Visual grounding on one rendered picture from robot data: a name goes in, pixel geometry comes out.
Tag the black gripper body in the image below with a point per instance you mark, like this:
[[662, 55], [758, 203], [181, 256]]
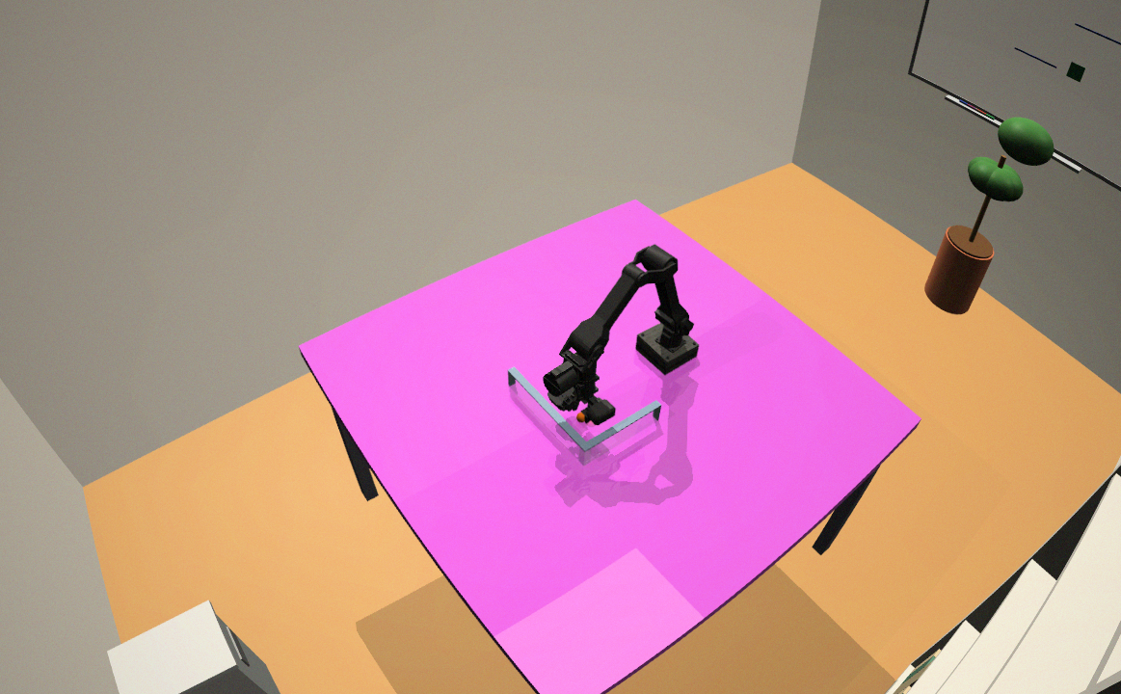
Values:
[[598, 410]]

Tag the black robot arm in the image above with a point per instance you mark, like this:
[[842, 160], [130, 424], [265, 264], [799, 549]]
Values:
[[592, 335]]

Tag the low clear corner wall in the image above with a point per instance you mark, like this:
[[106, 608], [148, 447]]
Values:
[[585, 457]]

